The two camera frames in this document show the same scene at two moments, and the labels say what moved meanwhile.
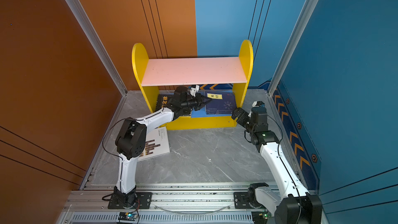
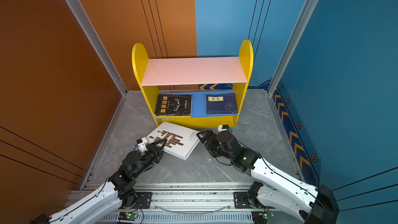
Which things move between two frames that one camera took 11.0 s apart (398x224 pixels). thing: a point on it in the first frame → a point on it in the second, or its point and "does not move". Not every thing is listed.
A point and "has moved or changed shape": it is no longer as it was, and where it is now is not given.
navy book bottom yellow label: [223, 102] has moved or changed shape
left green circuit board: [127, 216] does not move
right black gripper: [244, 115] → [209, 134]
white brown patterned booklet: [156, 144] has moved or changed shape
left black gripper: [199, 99] → [156, 151]
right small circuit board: [260, 217] does not move
